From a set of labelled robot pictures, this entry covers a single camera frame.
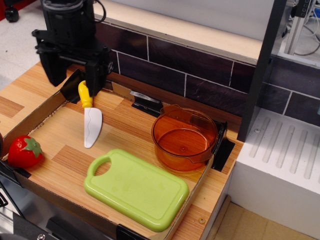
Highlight green plastic cutting board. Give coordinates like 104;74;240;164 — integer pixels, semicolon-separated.
84;149;189;232

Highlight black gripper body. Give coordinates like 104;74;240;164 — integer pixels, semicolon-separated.
32;12;113;72

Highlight white dish drying rack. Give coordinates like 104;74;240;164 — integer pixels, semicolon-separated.
228;109;320;239

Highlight red toy strawberry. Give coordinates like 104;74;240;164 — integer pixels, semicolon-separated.
7;135;43;168

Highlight cardboard fence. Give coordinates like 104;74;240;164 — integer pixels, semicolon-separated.
0;65;243;240

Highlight orange transparent plastic pot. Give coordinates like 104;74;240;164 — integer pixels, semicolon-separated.
151;104;219;172

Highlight aluminium frame profile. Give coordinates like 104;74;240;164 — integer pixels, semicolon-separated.
286;0;312;56

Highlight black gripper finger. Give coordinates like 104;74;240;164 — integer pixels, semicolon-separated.
39;52;69;87
85;59;110;97

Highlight yellow handled white toy knife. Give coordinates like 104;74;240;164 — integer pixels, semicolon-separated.
78;80;103;149

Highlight dark grey vertical post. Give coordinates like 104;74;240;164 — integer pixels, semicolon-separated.
237;0;287;142

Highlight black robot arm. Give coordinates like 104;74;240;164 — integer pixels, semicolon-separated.
32;0;113;97

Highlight black caster wheel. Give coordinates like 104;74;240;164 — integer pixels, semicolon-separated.
4;6;19;23

